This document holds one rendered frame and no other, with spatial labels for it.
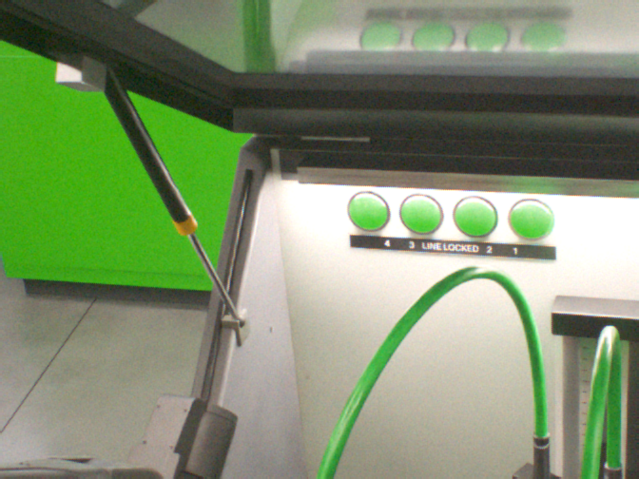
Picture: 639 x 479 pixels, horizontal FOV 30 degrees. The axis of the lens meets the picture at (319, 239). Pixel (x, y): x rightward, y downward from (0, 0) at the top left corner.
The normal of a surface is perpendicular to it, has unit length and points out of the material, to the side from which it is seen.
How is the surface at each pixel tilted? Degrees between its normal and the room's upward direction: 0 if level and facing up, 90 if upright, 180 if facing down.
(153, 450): 40
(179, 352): 0
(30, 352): 0
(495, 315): 90
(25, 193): 90
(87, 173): 90
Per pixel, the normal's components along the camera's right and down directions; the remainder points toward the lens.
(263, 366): 0.95, 0.06
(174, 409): -0.47, -0.50
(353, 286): -0.30, 0.44
